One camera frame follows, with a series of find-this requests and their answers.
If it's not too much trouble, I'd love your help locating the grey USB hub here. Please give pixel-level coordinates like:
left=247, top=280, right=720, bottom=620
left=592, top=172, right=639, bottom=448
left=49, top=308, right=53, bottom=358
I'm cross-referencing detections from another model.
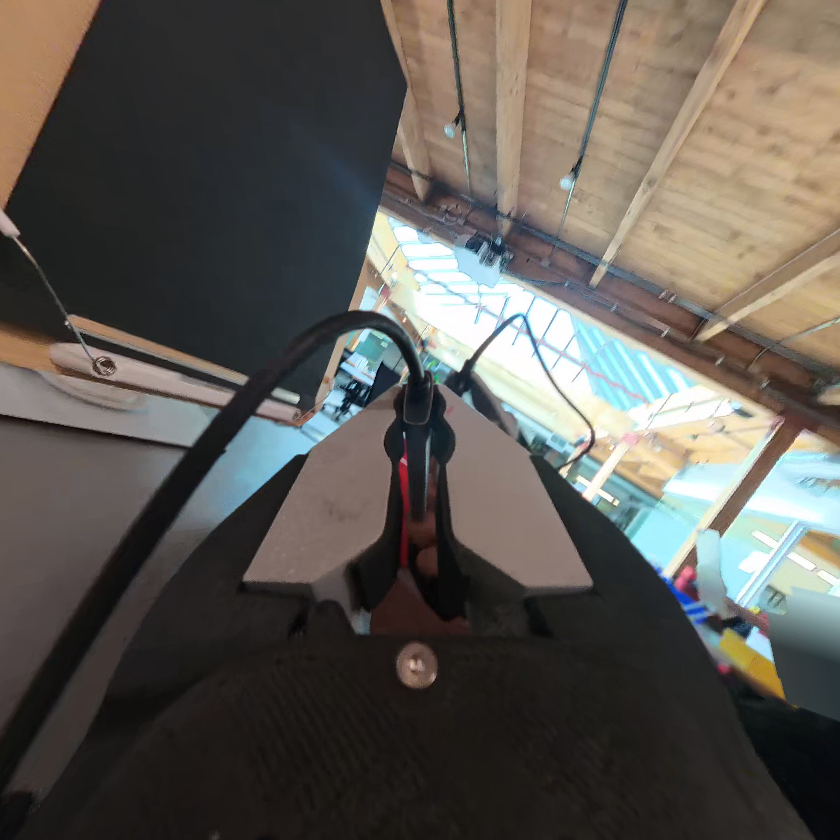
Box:
left=410, top=427, right=437, bottom=526

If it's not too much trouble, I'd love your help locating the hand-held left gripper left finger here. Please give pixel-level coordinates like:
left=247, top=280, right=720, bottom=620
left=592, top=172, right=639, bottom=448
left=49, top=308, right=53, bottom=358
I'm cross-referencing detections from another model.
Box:
left=243, top=385, right=406, bottom=618

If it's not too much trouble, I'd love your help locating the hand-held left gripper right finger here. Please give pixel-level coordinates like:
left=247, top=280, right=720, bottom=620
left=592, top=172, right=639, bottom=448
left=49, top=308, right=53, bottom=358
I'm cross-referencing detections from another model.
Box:
left=428, top=385, right=595, bottom=619

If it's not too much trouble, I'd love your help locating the wood-rimmed black monitor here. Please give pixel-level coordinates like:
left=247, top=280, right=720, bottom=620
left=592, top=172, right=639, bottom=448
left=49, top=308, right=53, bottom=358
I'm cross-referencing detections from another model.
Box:
left=0, top=0, right=409, bottom=427

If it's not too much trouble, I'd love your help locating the thick black braided cable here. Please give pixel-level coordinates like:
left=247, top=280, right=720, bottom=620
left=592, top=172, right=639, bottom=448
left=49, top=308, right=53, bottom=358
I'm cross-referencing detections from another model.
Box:
left=0, top=310, right=435, bottom=798

